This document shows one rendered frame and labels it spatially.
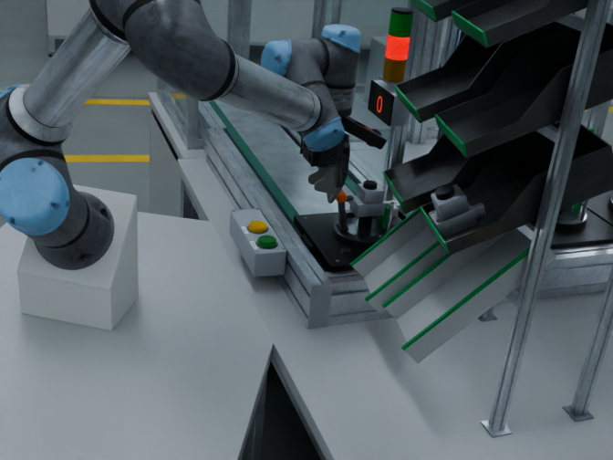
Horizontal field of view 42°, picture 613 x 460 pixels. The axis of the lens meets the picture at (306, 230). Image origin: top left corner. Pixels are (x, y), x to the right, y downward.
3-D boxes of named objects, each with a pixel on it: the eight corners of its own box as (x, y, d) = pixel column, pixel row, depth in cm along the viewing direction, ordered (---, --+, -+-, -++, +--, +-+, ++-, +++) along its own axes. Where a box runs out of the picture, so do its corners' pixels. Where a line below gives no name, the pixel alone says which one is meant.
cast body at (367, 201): (356, 217, 170) (360, 187, 167) (348, 209, 174) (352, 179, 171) (392, 214, 173) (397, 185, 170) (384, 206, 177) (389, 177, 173)
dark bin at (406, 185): (405, 214, 136) (392, 177, 132) (386, 182, 147) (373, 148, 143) (560, 151, 135) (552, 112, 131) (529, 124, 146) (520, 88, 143)
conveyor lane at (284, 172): (327, 313, 167) (332, 271, 162) (226, 160, 236) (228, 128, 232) (448, 298, 176) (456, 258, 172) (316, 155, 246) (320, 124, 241)
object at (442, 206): (441, 239, 127) (429, 203, 123) (432, 227, 131) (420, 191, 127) (490, 220, 126) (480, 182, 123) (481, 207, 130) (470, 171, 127)
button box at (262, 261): (254, 278, 169) (255, 252, 166) (228, 233, 186) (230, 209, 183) (285, 275, 171) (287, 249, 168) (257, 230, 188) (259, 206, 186)
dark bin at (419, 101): (419, 123, 128) (406, 82, 125) (398, 98, 140) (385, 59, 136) (583, 57, 128) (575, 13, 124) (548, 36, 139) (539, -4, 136)
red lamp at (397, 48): (390, 60, 177) (393, 37, 175) (381, 54, 181) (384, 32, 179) (410, 59, 179) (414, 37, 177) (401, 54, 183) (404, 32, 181)
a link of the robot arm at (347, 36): (311, 23, 153) (348, 22, 157) (306, 79, 158) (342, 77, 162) (332, 33, 147) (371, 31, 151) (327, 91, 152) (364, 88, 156)
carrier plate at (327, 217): (330, 275, 163) (331, 266, 162) (293, 223, 182) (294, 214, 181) (436, 264, 170) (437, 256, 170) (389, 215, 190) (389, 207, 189)
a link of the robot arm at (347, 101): (347, 78, 162) (362, 90, 155) (344, 99, 164) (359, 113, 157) (311, 78, 159) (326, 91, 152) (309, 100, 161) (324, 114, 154)
